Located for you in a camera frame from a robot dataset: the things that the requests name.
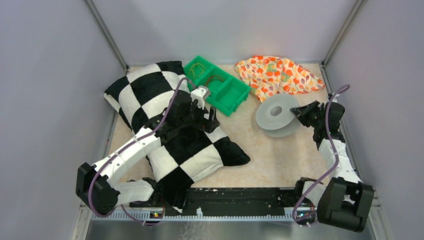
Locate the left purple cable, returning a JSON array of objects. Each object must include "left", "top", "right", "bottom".
[{"left": 87, "top": 77, "right": 196, "bottom": 227}]

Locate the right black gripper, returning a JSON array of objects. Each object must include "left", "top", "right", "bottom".
[{"left": 290, "top": 100, "right": 324, "bottom": 129}]

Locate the purple cable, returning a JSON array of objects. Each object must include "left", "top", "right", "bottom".
[
  {"left": 87, "top": 77, "right": 196, "bottom": 227},
  {"left": 292, "top": 84, "right": 351, "bottom": 227}
]

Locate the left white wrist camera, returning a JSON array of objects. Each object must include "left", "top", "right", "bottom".
[{"left": 190, "top": 85, "right": 211, "bottom": 109}]

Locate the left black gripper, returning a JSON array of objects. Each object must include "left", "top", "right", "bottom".
[{"left": 177, "top": 98, "right": 220, "bottom": 134}]

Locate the orange floral cloth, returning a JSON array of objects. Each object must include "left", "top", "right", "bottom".
[{"left": 234, "top": 55, "right": 326, "bottom": 102}]

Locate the yellow wire coil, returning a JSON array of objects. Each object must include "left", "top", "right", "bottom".
[{"left": 188, "top": 62, "right": 208, "bottom": 79}]

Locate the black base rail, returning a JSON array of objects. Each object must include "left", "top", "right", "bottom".
[{"left": 129, "top": 187, "right": 300, "bottom": 216}]

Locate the black white checkered pillow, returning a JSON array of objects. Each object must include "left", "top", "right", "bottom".
[{"left": 104, "top": 60, "right": 251, "bottom": 212}]

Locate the grey filament spool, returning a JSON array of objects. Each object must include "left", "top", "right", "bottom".
[{"left": 255, "top": 93, "right": 301, "bottom": 138}]

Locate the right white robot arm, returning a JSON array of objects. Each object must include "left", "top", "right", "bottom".
[{"left": 290, "top": 101, "right": 375, "bottom": 233}]

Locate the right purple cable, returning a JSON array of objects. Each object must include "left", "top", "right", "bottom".
[{"left": 292, "top": 84, "right": 351, "bottom": 227}]

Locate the red wire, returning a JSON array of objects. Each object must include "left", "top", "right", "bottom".
[{"left": 204, "top": 75, "right": 227, "bottom": 86}]

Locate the green plastic compartment bin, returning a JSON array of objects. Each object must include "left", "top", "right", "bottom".
[{"left": 183, "top": 55, "right": 251, "bottom": 117}]

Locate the white toothed cable strip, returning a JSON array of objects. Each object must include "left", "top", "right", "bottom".
[{"left": 91, "top": 208, "right": 293, "bottom": 222}]

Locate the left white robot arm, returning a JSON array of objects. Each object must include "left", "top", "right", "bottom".
[{"left": 75, "top": 86, "right": 220, "bottom": 218}]

